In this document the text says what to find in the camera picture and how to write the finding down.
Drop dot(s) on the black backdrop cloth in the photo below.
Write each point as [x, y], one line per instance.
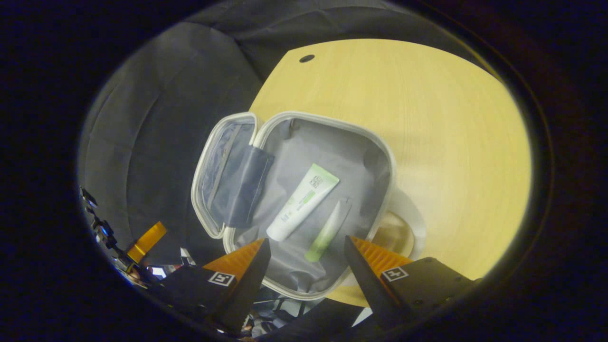
[156, 118]

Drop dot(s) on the wide white and green tube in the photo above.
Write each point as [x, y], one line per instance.
[304, 199]

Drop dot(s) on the slim green and white tube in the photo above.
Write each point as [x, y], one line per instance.
[327, 232]

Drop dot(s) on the white suitcase with grey lining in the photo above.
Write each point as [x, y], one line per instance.
[323, 147]

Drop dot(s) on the black table grommet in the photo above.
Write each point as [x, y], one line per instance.
[307, 58]

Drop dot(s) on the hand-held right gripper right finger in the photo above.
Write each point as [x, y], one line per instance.
[368, 289]

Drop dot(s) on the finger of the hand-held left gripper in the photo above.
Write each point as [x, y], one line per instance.
[147, 242]

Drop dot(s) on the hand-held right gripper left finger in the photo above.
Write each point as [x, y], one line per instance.
[249, 289]

